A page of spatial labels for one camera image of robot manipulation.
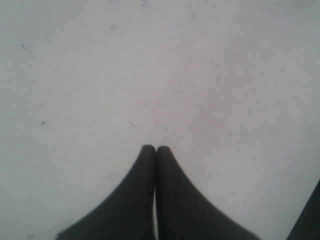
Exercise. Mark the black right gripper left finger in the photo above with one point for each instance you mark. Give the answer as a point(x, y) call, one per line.
point(127, 213)

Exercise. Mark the dark object beside table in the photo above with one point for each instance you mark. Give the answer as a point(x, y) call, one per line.
point(307, 226)

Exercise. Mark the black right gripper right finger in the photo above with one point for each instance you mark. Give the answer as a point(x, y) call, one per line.
point(182, 212)

